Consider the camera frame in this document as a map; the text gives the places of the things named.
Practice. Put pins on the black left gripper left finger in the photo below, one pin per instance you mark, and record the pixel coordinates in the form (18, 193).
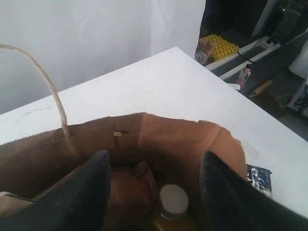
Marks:
(79, 205)

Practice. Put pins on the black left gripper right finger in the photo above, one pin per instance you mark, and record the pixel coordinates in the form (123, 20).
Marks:
(232, 204)

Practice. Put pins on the long noodle package black ends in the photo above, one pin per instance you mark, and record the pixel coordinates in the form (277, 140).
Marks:
(259, 178)

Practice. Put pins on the yellow grain bottle white cap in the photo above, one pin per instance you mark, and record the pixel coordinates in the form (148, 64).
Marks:
(173, 210)

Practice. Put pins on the brown pouch with orange label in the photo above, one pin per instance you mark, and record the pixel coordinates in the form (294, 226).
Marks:
(133, 196)

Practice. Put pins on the cardboard tube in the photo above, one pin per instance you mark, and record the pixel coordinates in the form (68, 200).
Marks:
(260, 88)

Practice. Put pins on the pink white spray bottle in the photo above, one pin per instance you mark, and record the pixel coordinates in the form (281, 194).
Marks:
(244, 75)

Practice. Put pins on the stuffed toy figure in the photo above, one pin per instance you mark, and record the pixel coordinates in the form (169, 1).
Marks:
(204, 50)

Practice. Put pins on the yellow egg tray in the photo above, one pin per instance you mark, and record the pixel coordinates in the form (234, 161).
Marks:
(223, 48)

